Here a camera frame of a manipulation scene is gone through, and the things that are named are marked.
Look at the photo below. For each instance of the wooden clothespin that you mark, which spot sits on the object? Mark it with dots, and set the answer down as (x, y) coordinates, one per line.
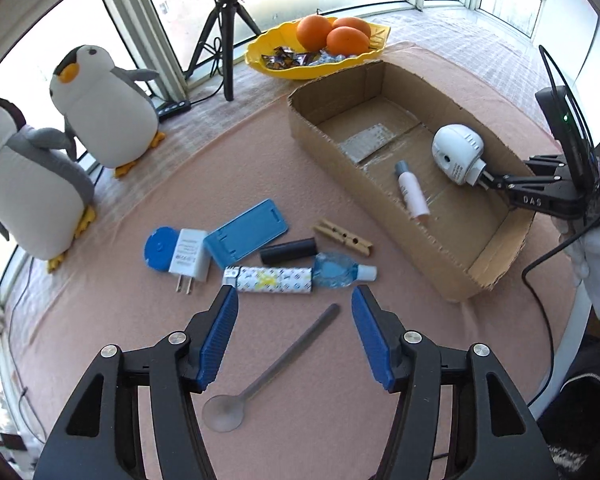
(342, 237)

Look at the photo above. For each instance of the blue round tape measure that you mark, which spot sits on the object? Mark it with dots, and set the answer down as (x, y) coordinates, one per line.
(157, 250)

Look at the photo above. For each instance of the person's right hand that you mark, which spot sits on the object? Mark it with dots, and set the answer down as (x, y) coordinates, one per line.
(597, 270)

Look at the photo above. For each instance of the blue phone stand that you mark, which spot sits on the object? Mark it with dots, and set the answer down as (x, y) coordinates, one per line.
(245, 235)

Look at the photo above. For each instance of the pile of wrapped candies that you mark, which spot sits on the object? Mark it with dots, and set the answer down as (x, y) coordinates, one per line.
(285, 57)

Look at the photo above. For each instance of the black tripod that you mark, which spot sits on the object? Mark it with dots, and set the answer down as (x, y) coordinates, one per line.
(227, 35)

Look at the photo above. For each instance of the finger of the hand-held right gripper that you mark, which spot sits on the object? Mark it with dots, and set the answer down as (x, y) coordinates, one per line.
(544, 165)
(529, 200)

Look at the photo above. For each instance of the small clear blue bottle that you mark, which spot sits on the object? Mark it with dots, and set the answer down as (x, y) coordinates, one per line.
(337, 270)

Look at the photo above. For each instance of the penguin plush with brown head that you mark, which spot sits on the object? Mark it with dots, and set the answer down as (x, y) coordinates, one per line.
(25, 185)

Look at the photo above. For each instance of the grey spoon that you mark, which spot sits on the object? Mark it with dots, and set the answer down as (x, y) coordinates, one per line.
(300, 345)

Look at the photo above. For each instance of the cardboard box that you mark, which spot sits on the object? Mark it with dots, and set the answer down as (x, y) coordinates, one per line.
(330, 160)

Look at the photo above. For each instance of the orange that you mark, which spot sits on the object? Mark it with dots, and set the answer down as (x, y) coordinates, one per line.
(355, 25)
(347, 41)
(314, 32)

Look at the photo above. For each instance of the white round plug-in device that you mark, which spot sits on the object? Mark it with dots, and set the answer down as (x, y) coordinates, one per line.
(457, 152)

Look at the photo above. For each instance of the black cylinder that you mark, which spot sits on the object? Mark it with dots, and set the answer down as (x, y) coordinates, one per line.
(287, 251)

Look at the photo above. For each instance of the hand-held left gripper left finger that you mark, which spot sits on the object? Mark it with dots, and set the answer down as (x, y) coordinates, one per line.
(220, 332)

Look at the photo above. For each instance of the yellow fruit bowl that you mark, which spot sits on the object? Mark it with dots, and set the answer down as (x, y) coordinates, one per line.
(280, 72)

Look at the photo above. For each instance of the white wall charger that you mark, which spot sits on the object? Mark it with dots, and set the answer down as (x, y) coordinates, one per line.
(190, 257)

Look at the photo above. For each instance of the checked grey cloth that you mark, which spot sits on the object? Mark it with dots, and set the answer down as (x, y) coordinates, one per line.
(479, 60)

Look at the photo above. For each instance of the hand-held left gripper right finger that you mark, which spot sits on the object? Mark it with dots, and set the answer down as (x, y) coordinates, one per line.
(369, 332)

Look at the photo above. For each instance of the black power strip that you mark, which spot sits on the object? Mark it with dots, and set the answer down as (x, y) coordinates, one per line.
(172, 109)

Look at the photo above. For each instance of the white tube with grey cap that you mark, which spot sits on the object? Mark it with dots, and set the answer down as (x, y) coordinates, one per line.
(412, 192)

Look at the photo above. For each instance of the penguin plush with yellow beak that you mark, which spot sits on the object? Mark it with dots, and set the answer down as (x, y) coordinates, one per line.
(110, 110)

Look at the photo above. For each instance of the dark cloth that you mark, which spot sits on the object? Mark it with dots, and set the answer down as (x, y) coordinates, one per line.
(589, 395)

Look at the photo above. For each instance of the patterned white tube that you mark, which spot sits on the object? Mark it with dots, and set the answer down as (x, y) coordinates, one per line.
(275, 281)

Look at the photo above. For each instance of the pink felt mat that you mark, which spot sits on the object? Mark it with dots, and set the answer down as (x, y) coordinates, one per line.
(180, 175)

